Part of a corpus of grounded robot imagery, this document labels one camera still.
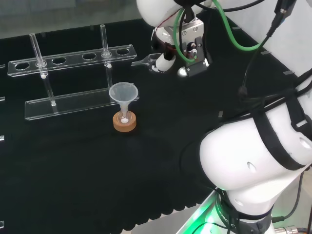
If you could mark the clear plastic funnel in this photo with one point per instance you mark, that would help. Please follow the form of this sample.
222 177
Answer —
124 96

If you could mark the clear acrylic funnel stand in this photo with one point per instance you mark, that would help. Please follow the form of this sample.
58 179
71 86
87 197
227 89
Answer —
70 80

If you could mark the round-bottom flask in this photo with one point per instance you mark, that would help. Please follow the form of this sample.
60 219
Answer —
124 117

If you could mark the black bench cloth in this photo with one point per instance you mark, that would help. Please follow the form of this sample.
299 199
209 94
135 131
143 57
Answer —
97 146

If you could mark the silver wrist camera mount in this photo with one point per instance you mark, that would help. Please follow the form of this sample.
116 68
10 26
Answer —
193 48

